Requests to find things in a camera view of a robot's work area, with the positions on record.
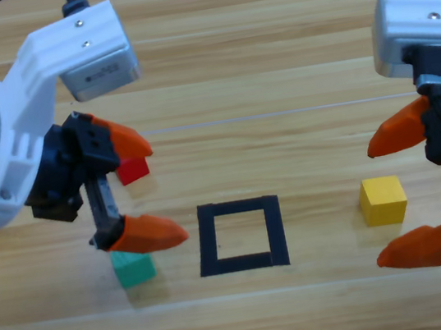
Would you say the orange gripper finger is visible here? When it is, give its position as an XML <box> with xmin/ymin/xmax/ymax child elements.
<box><xmin>86</xmin><ymin>206</ymin><xmax>193</xmax><ymax>262</ymax></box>
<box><xmin>371</xmin><ymin>218</ymin><xmax>441</xmax><ymax>277</ymax></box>
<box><xmin>361</xmin><ymin>94</ymin><xmax>439</xmax><ymax>160</ymax></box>
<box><xmin>70</xmin><ymin>102</ymin><xmax>157</xmax><ymax>176</ymax></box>

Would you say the red wooden block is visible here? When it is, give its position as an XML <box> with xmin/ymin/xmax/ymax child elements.
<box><xmin>114</xmin><ymin>154</ymin><xmax>153</xmax><ymax>188</ymax></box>

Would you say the green wooden block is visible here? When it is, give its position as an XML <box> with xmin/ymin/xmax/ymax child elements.
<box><xmin>108</xmin><ymin>244</ymin><xmax>159</xmax><ymax>291</ymax></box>

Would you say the yellow wooden block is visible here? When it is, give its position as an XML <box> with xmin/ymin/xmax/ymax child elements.
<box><xmin>356</xmin><ymin>172</ymin><xmax>412</xmax><ymax>230</ymax></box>

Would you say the black tape square outline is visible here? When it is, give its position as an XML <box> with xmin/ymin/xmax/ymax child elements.
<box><xmin>190</xmin><ymin>193</ymin><xmax>292</xmax><ymax>280</ymax></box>

